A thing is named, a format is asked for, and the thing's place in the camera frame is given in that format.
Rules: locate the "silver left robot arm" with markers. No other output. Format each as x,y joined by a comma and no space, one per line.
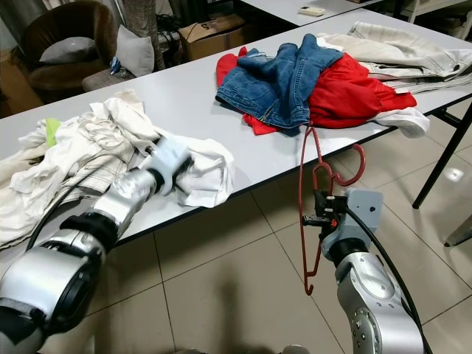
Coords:
44,280

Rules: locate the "small white cloth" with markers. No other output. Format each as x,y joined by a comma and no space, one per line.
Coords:
405,120

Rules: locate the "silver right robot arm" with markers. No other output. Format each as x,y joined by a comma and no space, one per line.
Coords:
369,295

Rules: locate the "black table leg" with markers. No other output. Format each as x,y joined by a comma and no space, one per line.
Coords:
439,158

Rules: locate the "grey throw pillow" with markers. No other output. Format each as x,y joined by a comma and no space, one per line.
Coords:
136,51

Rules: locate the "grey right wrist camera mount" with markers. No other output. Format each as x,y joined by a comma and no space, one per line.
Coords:
365,217

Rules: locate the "brown round armchair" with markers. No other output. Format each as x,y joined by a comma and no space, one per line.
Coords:
66,18

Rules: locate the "red crumpled garment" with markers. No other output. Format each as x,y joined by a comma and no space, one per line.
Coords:
354,92

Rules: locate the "cream crumpled garment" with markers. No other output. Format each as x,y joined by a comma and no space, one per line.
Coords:
88,147

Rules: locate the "lime green item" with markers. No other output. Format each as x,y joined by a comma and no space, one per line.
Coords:
52,131

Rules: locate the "white shirt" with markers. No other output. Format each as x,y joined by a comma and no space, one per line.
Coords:
210,177

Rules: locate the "grey seat cushion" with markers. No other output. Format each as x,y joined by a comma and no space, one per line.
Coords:
66,50

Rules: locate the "grey patterned curtain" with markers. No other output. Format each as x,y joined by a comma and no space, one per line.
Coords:
141,15

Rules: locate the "flat brown cardboard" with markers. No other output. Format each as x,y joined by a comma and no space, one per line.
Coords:
9,81

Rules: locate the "blue denim jeans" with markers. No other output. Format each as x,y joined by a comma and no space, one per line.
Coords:
280,81

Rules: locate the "open brown cardboard box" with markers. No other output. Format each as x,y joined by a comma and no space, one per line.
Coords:
214,37

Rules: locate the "white remote control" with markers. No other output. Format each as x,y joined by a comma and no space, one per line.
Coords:
311,10

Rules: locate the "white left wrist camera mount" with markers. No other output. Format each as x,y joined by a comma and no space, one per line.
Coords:
173,158

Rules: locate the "beige striped garment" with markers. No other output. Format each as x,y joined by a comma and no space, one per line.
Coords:
398,48

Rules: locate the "red plastic hanger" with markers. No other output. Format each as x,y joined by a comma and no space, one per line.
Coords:
365,168

